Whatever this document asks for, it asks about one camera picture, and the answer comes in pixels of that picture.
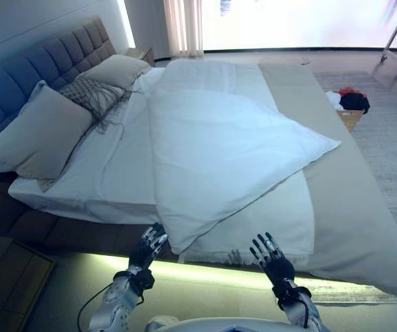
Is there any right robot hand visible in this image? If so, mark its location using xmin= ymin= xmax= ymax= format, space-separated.
xmin=249 ymin=232 xmax=296 ymax=288

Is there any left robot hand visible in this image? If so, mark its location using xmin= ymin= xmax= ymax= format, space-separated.
xmin=128 ymin=223 xmax=169 ymax=274

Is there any white duvet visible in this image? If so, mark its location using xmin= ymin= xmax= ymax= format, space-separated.
xmin=148 ymin=59 xmax=342 ymax=256

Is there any glowing under-bed light strip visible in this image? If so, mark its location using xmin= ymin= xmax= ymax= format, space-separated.
xmin=55 ymin=251 xmax=324 ymax=288

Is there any white bed sheet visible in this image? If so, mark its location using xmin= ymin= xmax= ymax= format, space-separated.
xmin=8 ymin=66 xmax=316 ymax=266

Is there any beige bed runner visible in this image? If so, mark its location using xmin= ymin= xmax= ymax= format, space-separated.
xmin=259 ymin=57 xmax=397 ymax=302

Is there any left robot leg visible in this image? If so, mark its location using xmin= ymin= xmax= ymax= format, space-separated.
xmin=144 ymin=315 xmax=183 ymax=332

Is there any dark glass-top nightstand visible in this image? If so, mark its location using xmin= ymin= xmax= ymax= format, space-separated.
xmin=0 ymin=234 xmax=57 ymax=332

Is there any large beige pillow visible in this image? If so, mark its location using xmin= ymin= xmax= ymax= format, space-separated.
xmin=0 ymin=80 xmax=95 ymax=181

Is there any woven fringed cushion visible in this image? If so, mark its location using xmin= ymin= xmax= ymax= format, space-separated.
xmin=58 ymin=73 xmax=134 ymax=135

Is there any white garment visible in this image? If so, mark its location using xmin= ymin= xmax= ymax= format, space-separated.
xmin=325 ymin=90 xmax=344 ymax=112

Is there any black garment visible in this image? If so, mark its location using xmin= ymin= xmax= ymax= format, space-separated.
xmin=340 ymin=92 xmax=371 ymax=116

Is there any red garment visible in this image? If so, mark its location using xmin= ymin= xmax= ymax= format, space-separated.
xmin=335 ymin=86 xmax=362 ymax=97

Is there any wooden nightstand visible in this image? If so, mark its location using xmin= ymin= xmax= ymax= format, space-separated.
xmin=124 ymin=46 xmax=156 ymax=68

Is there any tufted upholstered headboard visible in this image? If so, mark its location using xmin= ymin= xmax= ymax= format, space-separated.
xmin=0 ymin=15 xmax=119 ymax=150

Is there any sheer beige curtain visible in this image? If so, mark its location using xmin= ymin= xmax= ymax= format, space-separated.
xmin=163 ymin=0 xmax=205 ymax=58

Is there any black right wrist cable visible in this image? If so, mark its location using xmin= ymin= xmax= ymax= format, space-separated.
xmin=297 ymin=299 xmax=313 ymax=330

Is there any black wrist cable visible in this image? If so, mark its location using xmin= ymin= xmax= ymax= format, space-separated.
xmin=297 ymin=299 xmax=313 ymax=330
xmin=78 ymin=282 xmax=117 ymax=322

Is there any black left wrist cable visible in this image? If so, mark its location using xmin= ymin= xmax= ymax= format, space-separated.
xmin=78 ymin=282 xmax=117 ymax=322

